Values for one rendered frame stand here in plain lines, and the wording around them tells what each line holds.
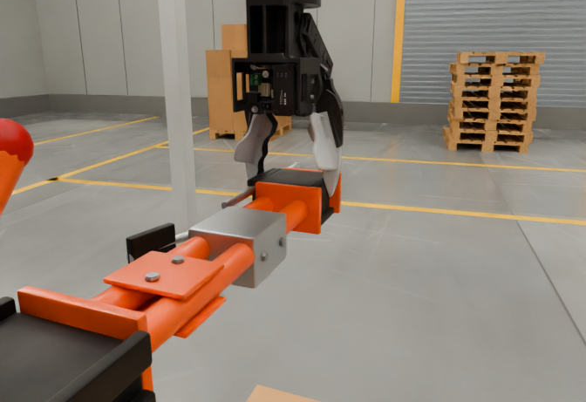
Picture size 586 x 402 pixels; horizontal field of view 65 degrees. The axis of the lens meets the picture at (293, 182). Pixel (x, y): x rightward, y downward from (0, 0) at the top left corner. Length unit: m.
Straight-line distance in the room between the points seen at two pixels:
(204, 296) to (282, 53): 0.23
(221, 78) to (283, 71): 6.72
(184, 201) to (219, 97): 4.10
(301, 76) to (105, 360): 0.30
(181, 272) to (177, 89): 2.82
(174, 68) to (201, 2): 7.26
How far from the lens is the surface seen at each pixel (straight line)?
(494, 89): 6.66
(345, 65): 9.33
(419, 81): 9.09
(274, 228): 0.40
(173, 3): 3.11
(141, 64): 11.02
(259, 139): 0.52
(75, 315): 0.27
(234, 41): 7.71
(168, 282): 0.31
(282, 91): 0.44
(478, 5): 9.17
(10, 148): 0.22
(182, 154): 3.16
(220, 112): 7.21
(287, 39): 0.45
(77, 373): 0.24
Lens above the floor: 1.23
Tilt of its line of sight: 15 degrees down
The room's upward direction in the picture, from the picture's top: straight up
